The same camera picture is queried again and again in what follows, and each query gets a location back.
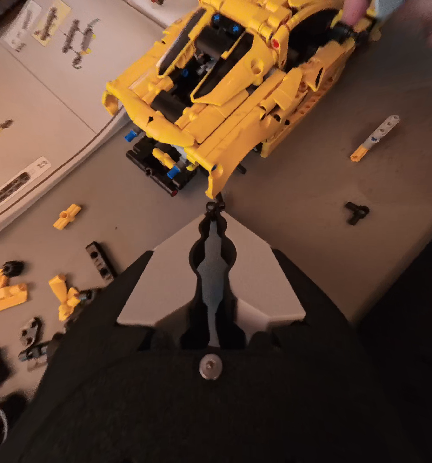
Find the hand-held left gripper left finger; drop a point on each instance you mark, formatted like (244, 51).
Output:
(158, 290)

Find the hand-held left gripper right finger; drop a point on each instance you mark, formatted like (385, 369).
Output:
(263, 290)

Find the small black connector piece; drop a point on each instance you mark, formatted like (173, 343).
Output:
(216, 209)

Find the yellow toy brick car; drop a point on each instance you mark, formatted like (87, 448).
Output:
(237, 91)

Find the grey desk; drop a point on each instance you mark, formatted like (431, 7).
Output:
(310, 235)

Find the person's right hand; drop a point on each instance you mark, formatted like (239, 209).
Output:
(355, 11)

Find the scattered toy brick pieces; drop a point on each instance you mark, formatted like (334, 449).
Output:
(66, 217)

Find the black angled connector piece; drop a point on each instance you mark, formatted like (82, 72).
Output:
(356, 214)

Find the open instruction booklet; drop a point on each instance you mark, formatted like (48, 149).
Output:
(39, 109)

